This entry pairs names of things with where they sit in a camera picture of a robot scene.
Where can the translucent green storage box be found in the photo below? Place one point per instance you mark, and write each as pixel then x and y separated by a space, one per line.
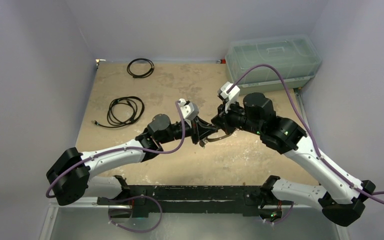
pixel 294 56

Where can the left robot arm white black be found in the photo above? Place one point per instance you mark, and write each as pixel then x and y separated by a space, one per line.
pixel 71 175

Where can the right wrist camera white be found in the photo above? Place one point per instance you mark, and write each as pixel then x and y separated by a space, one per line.
pixel 229 92

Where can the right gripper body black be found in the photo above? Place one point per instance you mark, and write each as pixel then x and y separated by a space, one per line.
pixel 221 119

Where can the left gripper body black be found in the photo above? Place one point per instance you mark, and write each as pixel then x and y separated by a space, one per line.
pixel 193 131

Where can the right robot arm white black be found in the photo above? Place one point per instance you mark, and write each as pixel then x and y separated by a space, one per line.
pixel 339 195

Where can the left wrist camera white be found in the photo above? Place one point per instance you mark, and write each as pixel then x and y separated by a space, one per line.
pixel 189 110

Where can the aluminium frame rail right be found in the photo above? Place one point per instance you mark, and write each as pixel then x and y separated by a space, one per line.
pixel 300 102

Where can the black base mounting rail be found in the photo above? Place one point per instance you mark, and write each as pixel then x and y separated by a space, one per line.
pixel 249 201

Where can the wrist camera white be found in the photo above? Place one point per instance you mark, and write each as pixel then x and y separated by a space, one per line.
pixel 229 92
pixel 189 110

